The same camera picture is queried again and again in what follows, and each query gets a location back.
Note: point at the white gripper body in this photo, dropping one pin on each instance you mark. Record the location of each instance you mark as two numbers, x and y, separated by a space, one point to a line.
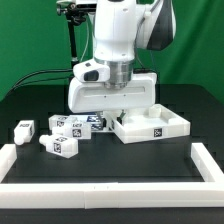
93 97

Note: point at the white square table top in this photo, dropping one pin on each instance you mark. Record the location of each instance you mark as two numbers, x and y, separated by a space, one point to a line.
146 124

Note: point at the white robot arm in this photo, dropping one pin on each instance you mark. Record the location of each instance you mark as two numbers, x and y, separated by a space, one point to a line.
107 81

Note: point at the white marker sheet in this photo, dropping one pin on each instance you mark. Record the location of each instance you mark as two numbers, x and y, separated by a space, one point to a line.
93 122

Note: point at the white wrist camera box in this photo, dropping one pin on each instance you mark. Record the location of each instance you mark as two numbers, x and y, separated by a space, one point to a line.
91 71

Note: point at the black camera stand pole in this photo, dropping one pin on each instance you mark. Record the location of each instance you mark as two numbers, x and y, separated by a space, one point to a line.
75 17

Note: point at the overhead camera on stand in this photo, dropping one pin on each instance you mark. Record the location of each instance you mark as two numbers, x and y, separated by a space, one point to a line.
76 2

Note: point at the white U-shaped fence frame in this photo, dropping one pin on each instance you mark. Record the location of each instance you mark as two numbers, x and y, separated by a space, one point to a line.
207 193

